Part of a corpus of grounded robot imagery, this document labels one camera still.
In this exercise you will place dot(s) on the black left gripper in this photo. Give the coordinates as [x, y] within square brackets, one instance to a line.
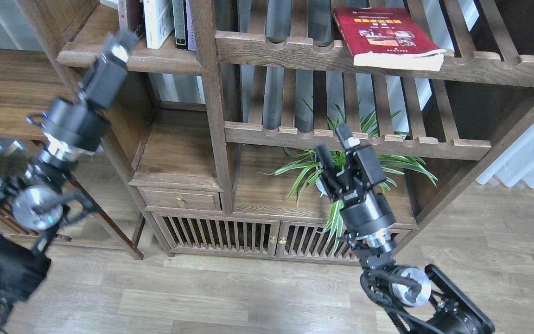
[78, 124]

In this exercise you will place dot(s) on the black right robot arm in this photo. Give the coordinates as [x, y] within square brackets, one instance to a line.
[418, 301]

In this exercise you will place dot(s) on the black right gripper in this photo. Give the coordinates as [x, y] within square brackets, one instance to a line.
[366, 214]

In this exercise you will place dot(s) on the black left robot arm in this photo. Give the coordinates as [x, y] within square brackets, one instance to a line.
[24, 265]

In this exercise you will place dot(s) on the wooden side table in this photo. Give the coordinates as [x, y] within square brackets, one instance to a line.
[28, 85]

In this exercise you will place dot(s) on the dark green upright book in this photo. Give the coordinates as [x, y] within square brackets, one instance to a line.
[179, 14]

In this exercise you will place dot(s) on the white upright book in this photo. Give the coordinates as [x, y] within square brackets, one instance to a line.
[159, 22]

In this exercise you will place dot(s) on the dark brown book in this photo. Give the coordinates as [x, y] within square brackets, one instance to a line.
[131, 16]

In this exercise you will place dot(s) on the white plant pot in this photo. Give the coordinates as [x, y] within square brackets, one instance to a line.
[322, 186]

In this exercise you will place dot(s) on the dark wooden bookshelf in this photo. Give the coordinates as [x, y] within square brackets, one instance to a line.
[196, 132]

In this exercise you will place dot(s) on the green spider plant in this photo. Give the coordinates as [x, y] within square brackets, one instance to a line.
[310, 171]

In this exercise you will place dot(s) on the red book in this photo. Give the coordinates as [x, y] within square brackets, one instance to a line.
[387, 37]

